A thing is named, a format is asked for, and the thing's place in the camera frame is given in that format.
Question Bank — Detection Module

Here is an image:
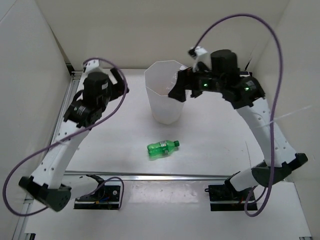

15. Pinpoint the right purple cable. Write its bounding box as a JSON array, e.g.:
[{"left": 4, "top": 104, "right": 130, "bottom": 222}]
[{"left": 188, "top": 13, "right": 283, "bottom": 218}]

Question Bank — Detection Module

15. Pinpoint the green plastic bottle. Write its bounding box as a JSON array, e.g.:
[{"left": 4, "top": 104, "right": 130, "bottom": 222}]
[{"left": 147, "top": 140, "right": 180, "bottom": 159}]

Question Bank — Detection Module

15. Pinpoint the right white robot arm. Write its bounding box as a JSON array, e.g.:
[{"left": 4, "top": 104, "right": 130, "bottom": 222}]
[{"left": 168, "top": 46, "right": 308, "bottom": 200}]

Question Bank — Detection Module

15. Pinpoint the clear plastic water bottle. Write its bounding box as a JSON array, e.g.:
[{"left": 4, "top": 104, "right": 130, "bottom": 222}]
[{"left": 166, "top": 64, "right": 188, "bottom": 92}]

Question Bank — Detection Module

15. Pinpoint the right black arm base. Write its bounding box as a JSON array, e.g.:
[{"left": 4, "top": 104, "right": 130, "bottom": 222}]
[{"left": 204, "top": 171, "right": 253, "bottom": 212}]

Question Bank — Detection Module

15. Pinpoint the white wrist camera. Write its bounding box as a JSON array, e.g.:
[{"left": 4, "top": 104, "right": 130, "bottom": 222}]
[
  {"left": 188, "top": 46, "right": 209, "bottom": 72},
  {"left": 82, "top": 59, "right": 103, "bottom": 75}
]

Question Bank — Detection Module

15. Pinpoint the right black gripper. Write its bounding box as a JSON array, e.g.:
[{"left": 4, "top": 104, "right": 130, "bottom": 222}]
[{"left": 167, "top": 62, "right": 225, "bottom": 104}]

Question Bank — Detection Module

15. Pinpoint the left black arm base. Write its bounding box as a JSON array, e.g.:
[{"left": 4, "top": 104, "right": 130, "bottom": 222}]
[{"left": 73, "top": 174, "right": 125, "bottom": 210}]

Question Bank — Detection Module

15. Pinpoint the white faceted plastic bin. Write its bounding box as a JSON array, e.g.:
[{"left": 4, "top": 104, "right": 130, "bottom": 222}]
[{"left": 144, "top": 60, "right": 187, "bottom": 125}]

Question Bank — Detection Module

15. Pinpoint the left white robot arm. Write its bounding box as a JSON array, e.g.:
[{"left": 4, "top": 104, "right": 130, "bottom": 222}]
[{"left": 18, "top": 68, "right": 129, "bottom": 212}]

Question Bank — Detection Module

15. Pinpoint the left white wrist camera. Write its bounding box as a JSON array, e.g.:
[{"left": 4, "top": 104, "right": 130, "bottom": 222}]
[{"left": 82, "top": 59, "right": 103, "bottom": 75}]

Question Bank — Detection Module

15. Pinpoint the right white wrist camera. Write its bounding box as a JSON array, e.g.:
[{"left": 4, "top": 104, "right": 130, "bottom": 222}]
[{"left": 188, "top": 46, "right": 209, "bottom": 72}]

